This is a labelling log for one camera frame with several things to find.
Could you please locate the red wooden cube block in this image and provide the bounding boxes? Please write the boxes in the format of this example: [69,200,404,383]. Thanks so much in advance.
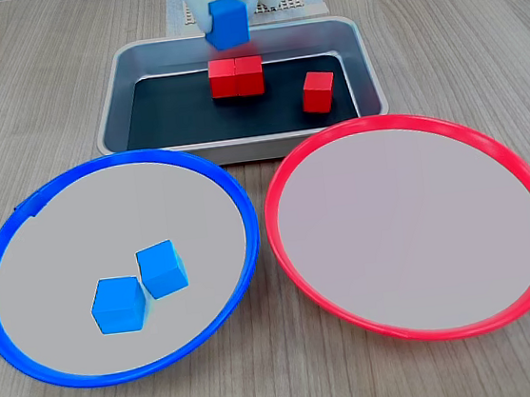
[206,57,240,100]
[233,54,267,98]
[299,68,340,116]

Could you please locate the black tray liner mat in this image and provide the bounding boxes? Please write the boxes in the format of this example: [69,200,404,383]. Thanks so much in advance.
[119,50,363,151]

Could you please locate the silver metal tray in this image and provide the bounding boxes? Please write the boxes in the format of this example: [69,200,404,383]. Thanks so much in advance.
[85,11,395,180]

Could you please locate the red rimmed round dish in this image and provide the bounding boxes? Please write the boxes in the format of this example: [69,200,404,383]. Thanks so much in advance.
[253,97,530,361]

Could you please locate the blue wooden cube block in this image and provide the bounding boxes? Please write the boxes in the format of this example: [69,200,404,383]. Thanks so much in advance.
[201,0,252,52]
[133,237,192,303]
[87,273,150,338]

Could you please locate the blue rimmed round dish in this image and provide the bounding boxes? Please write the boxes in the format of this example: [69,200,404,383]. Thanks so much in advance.
[0,136,276,397]

